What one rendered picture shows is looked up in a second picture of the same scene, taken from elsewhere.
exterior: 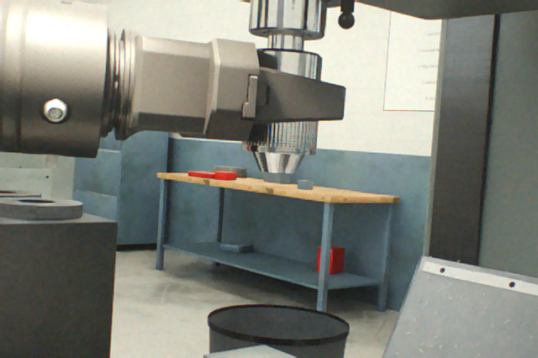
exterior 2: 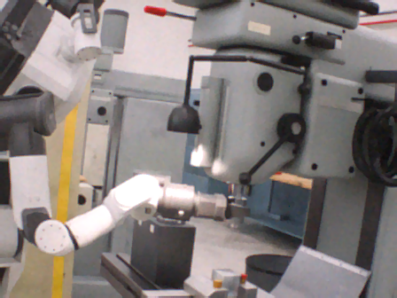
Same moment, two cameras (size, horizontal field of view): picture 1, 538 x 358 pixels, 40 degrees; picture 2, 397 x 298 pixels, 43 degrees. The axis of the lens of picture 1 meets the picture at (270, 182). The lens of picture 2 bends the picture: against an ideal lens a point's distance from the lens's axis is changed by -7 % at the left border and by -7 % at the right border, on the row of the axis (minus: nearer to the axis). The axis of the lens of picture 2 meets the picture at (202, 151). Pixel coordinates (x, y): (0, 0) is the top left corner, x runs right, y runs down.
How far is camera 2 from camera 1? 88 cm
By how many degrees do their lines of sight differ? 13
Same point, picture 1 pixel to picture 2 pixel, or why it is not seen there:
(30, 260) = (168, 237)
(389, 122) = not seen: hidden behind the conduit
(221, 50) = (218, 201)
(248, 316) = (268, 260)
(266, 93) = (229, 210)
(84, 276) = (184, 243)
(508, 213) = (324, 233)
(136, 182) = not seen: hidden behind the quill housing
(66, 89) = (183, 208)
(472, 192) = (316, 225)
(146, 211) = (225, 188)
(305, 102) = (239, 212)
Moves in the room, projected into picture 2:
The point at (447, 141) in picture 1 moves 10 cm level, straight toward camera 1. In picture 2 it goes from (311, 206) to (303, 209)
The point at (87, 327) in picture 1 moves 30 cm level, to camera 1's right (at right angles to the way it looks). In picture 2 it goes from (184, 259) to (281, 274)
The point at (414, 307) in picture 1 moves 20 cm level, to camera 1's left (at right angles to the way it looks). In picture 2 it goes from (294, 262) to (232, 253)
